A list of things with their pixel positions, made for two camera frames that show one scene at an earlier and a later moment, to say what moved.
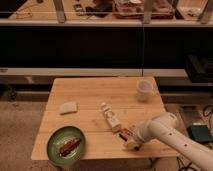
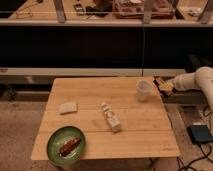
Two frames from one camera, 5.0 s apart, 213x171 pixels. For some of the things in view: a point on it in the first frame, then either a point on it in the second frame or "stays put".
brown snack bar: [124, 135] to [160, 86]
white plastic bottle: [112, 119] stays put
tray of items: [135, 9] stays put
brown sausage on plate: [69, 146] stays put
